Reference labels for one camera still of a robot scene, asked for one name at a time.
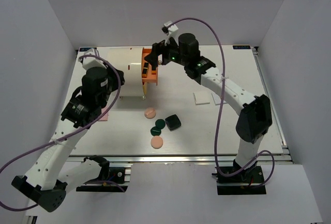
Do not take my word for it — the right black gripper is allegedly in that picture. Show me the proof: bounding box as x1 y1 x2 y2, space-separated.
145 33 189 68

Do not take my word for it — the orange top drawer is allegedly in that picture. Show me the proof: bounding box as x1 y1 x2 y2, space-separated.
141 48 158 85

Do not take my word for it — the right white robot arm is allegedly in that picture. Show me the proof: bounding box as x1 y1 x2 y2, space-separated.
145 33 273 182

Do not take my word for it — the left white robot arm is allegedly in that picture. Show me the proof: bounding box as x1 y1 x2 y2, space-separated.
11 67 125 213

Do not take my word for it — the cream round drawer organizer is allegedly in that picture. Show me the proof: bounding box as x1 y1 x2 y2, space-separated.
107 47 146 99

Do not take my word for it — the blue label sticker left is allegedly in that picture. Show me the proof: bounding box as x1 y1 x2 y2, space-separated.
79 47 91 52

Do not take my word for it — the blue label sticker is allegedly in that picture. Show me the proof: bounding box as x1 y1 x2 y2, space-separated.
232 45 251 50
79 47 91 52

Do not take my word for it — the pink rectangular palette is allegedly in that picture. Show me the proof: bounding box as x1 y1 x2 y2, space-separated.
99 108 109 122

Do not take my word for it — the dark green puff upper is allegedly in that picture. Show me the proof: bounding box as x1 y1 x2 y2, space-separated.
155 119 166 129

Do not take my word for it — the dark green puff with label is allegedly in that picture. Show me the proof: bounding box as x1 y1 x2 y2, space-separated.
150 126 161 137

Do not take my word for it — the white square compact left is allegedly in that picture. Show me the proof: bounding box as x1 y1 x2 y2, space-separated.
193 92 210 106

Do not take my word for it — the black square compact case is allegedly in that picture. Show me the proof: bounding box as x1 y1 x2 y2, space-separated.
165 114 182 131

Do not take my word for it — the plain pink round puff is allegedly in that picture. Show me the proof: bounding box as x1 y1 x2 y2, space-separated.
151 136 163 149

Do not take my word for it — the white square compact with gold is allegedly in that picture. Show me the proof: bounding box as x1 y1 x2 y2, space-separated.
212 92 221 106

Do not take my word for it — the blue label sticker right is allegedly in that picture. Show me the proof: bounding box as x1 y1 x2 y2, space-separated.
232 45 251 50

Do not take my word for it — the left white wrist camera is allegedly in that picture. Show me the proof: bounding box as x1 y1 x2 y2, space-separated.
78 48 105 71

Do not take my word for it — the pink puff with strap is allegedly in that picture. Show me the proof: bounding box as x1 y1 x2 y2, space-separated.
144 108 156 119

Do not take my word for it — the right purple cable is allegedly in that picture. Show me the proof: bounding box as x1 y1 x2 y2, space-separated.
170 17 275 189

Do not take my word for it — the purple cable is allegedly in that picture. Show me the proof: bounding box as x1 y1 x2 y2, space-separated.
0 54 126 212
170 17 275 189

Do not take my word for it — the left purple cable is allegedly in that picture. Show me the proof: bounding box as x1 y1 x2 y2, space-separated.
0 54 126 212

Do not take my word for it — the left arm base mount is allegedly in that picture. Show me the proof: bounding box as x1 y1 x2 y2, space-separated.
76 155 128 193

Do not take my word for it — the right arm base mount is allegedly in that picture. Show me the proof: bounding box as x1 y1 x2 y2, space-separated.
212 162 266 196

